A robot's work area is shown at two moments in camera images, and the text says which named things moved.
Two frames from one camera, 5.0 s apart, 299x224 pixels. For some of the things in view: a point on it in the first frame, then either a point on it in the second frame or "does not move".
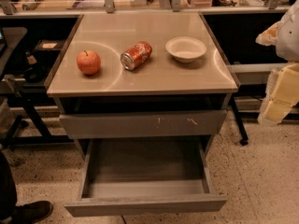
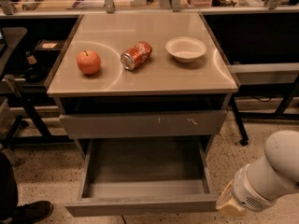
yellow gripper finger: (281, 94) → (245, 198)
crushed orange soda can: (136, 56) does not move
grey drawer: (135, 175) does not move
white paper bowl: (185, 49) does not move
